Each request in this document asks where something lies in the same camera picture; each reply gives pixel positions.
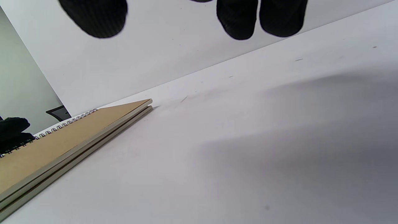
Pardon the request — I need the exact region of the white backdrop board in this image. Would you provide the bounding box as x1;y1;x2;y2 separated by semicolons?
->
0;0;396;117

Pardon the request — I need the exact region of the brown spiral notebook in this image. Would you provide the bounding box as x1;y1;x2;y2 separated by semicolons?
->
0;105;154;222
0;99;153;203

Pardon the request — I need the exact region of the person's right hand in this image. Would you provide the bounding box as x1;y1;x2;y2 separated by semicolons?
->
58;0;308;40

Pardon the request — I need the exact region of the person's left hand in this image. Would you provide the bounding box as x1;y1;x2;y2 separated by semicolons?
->
0;117;35;155

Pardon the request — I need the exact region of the black office chair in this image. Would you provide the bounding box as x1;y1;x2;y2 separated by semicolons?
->
46;105;72;122

